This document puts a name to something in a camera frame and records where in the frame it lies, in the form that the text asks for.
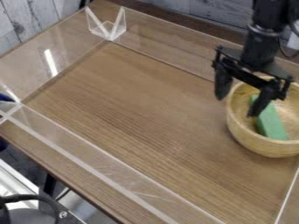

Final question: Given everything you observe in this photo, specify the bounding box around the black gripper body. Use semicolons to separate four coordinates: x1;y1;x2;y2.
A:
211;45;294;100

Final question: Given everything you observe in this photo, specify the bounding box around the clear acrylic corner bracket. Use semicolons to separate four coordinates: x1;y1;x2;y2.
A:
85;7;127;42

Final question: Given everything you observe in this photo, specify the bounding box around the blue object at left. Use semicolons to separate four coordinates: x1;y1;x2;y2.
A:
0;93;15;102

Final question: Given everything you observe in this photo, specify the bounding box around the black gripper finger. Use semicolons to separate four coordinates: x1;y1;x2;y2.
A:
247;85;276;117
214;63;234;100

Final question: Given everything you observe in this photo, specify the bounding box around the green rectangular block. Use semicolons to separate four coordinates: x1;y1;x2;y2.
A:
254;102;290;141

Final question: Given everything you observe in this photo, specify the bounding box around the black table leg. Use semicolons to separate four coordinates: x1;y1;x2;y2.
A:
43;174;57;196

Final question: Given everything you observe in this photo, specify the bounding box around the black cable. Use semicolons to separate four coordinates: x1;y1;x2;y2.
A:
0;193;60;224

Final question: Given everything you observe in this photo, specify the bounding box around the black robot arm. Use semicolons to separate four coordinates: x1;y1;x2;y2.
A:
211;0;299;117

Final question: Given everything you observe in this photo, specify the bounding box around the metal base plate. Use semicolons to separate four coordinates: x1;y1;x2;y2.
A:
37;200;87;224

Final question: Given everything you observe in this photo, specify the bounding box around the light wooden bowl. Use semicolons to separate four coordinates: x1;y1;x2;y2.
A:
226;82;299;158

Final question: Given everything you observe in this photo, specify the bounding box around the clear acrylic tray wall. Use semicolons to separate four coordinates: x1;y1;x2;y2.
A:
0;1;299;224

